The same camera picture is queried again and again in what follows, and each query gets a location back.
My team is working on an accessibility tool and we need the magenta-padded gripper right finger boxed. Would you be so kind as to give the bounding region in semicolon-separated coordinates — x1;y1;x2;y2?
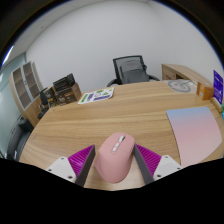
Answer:
133;143;184;185

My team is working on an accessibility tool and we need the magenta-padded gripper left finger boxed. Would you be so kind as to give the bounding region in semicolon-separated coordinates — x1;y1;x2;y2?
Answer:
45;144;96;188

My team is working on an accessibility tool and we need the pink computer mouse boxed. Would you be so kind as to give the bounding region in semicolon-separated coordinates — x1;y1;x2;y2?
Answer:
94;131;136;184

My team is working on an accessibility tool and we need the pink and blue mouse pad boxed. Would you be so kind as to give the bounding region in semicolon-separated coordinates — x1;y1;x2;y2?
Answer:
165;106;223;168

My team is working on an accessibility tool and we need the black padded chair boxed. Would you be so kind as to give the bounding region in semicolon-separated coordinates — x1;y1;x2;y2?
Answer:
6;114;34;161

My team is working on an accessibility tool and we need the brown cardboard box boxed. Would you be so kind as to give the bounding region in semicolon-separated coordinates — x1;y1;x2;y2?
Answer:
49;83;83;106

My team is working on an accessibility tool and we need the small black chair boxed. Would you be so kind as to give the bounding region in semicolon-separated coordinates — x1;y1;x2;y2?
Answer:
37;87;56;119

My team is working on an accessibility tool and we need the wooden shelf unit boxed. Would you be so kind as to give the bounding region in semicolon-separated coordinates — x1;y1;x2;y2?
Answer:
9;60;44;128

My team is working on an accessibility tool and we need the white green purple leaflet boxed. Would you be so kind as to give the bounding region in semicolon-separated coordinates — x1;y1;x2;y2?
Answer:
77;87;115;105

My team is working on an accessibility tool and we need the clear sheet with grey swirl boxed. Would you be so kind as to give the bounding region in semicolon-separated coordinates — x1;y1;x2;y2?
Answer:
167;79;193;94

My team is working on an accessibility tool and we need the orange cardboard box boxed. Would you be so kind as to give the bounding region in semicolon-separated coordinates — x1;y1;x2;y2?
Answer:
196;81;215;101

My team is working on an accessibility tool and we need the purple product card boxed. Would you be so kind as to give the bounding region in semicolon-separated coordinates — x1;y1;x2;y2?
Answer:
213;69;224;105

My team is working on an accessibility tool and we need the wooden side desk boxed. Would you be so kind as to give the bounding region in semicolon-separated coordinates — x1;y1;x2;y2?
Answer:
161;63;214;88

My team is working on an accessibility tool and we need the grey backpack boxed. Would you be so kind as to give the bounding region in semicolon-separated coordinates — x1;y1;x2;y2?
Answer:
119;60;150;84

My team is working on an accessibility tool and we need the black mesh office chair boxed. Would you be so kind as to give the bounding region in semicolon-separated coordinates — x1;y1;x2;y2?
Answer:
106;54;161;88

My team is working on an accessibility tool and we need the ceiling light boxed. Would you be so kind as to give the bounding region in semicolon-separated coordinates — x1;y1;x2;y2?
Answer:
1;45;15;68

